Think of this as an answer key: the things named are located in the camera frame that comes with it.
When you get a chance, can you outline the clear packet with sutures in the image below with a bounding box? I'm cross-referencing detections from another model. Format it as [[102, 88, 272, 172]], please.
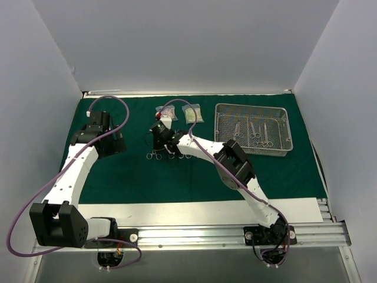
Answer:
[[156, 104, 178, 121]]

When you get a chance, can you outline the green gauze packet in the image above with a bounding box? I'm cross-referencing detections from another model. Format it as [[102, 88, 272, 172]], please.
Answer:
[[182, 104, 204, 124]]

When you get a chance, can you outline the metal mesh instrument tray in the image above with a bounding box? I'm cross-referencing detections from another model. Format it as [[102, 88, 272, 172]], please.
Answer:
[[214, 103, 293, 157]]

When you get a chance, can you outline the green surgical drape cloth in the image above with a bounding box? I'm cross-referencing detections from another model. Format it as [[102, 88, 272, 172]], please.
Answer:
[[70, 94, 326, 204]]

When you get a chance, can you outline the steel scissors curved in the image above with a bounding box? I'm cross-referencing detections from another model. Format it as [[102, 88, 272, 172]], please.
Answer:
[[250, 121, 261, 139]]

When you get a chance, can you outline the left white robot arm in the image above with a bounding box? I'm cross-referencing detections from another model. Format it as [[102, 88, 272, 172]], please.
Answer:
[[29, 111, 126, 248]]

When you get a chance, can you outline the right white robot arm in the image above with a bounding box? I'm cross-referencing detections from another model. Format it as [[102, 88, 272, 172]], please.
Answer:
[[150, 120, 289, 243]]

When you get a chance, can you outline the back aluminium rail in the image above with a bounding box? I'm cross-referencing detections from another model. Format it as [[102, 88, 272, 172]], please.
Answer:
[[83, 89, 293, 98]]

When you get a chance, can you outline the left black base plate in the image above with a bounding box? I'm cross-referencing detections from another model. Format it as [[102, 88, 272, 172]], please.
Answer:
[[84, 228, 139, 249]]

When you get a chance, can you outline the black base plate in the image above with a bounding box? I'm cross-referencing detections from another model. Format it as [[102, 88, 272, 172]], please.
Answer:
[[243, 225, 297, 246], [84, 228, 139, 249]]

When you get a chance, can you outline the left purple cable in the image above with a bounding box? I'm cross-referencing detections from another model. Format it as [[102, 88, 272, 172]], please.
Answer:
[[6, 96, 143, 269]]

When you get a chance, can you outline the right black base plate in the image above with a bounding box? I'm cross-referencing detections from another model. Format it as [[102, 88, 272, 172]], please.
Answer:
[[243, 225, 297, 246]]

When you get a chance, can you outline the front aluminium rail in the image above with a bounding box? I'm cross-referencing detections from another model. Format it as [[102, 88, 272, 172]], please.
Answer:
[[135, 222, 352, 251]]

